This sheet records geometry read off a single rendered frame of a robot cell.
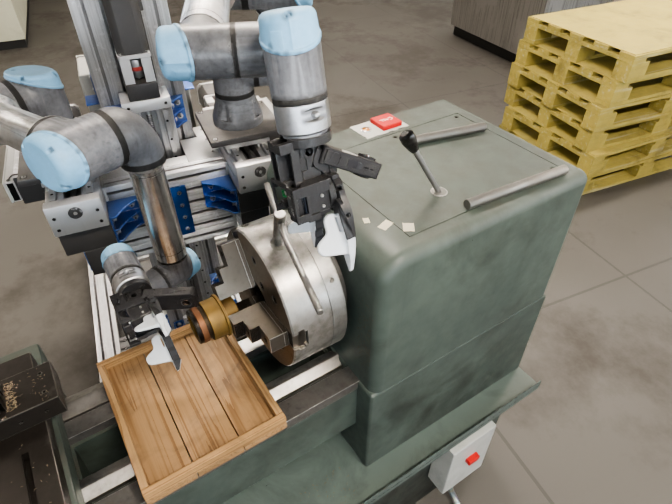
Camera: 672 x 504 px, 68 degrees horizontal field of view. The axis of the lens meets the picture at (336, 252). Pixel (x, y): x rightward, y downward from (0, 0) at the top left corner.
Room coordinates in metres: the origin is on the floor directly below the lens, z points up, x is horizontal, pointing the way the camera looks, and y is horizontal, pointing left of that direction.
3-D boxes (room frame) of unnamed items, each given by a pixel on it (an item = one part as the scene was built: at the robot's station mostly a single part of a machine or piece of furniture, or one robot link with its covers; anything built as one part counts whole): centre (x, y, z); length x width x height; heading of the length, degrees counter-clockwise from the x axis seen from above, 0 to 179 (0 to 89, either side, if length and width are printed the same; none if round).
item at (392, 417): (1.01, -0.20, 0.43); 0.60 x 0.48 x 0.86; 123
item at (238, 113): (1.43, 0.30, 1.21); 0.15 x 0.15 x 0.10
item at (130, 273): (0.79, 0.45, 1.08); 0.08 x 0.05 x 0.08; 123
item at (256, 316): (0.66, 0.14, 1.08); 0.12 x 0.11 x 0.05; 33
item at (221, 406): (0.64, 0.33, 0.89); 0.36 x 0.30 x 0.04; 33
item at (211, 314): (0.69, 0.25, 1.08); 0.09 x 0.09 x 0.09; 34
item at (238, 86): (1.43, 0.29, 1.33); 0.13 x 0.12 x 0.14; 98
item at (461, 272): (1.01, -0.20, 1.06); 0.59 x 0.48 x 0.39; 123
